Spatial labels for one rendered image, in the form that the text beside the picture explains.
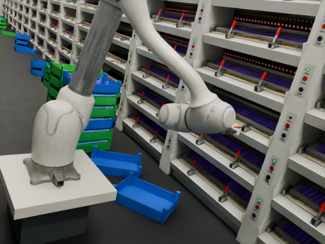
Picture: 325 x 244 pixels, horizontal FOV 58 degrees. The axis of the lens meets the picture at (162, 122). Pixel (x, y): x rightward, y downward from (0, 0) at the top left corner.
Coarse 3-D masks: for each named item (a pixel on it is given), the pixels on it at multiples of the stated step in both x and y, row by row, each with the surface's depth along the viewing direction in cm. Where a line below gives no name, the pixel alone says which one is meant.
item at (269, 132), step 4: (236, 116) 148; (240, 116) 146; (244, 116) 146; (236, 120) 146; (240, 120) 145; (244, 120) 144; (248, 120) 142; (252, 124) 140; (256, 124) 138; (260, 124) 137; (256, 128) 138; (260, 128) 136; (264, 128) 134; (268, 128) 134; (260, 132) 134; (264, 132) 135; (268, 132) 132; (272, 132) 131; (268, 136) 131
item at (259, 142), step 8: (208, 88) 177; (232, 96) 164; (248, 104) 155; (272, 112) 143; (240, 128) 141; (240, 136) 139; (248, 136) 134; (256, 136) 134; (272, 136) 124; (248, 144) 136; (256, 144) 131; (264, 144) 127; (264, 152) 129
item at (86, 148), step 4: (108, 140) 199; (88, 144) 189; (92, 144) 191; (96, 144) 193; (100, 144) 195; (104, 144) 198; (108, 144) 200; (76, 148) 184; (80, 148) 186; (84, 148) 188; (88, 148) 190; (92, 148) 192; (100, 148) 197; (104, 148) 199; (108, 148) 201
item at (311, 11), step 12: (216, 0) 153; (228, 0) 146; (240, 0) 139; (252, 0) 133; (264, 0) 128; (276, 0) 123; (288, 0) 120; (300, 0) 118; (312, 0) 115; (288, 12) 120; (300, 12) 116; (312, 12) 112
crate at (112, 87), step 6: (66, 72) 181; (66, 78) 178; (102, 78) 201; (108, 78) 199; (66, 84) 179; (96, 84) 176; (102, 84) 179; (108, 84) 182; (114, 84) 194; (120, 84) 188; (96, 90) 178; (102, 90) 181; (108, 90) 184; (114, 90) 186
